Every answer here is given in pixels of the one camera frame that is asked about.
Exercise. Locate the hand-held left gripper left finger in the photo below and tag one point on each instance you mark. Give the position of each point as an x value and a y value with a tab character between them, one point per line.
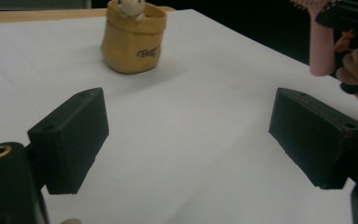
70	140

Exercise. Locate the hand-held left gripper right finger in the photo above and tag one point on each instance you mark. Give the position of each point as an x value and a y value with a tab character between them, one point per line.
313	137

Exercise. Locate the pink hairbrush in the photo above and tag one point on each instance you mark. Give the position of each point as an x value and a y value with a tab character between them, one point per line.
321	53

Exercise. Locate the yellow fabric pouch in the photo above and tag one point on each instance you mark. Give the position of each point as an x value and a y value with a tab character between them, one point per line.
130	46

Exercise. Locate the white table cover sheet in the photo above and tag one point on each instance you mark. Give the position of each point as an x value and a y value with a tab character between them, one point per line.
183	140

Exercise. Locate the small cream plush toy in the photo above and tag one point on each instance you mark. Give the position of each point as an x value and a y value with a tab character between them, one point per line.
130	7

